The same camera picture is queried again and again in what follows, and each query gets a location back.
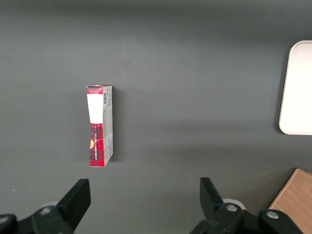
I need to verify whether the white rectangular tray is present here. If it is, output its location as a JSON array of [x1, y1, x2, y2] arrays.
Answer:
[[278, 40, 312, 136]]

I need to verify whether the red plaid cardboard box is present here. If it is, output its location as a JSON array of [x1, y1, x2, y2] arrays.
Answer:
[[85, 84, 114, 168]]

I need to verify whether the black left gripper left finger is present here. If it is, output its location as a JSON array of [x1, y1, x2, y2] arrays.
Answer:
[[31, 178, 92, 234]]

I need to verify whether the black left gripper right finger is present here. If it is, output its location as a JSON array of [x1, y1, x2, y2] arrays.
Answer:
[[190, 177, 263, 234]]

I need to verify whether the wooden drawer cabinet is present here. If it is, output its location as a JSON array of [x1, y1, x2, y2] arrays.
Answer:
[[268, 168, 312, 234]]

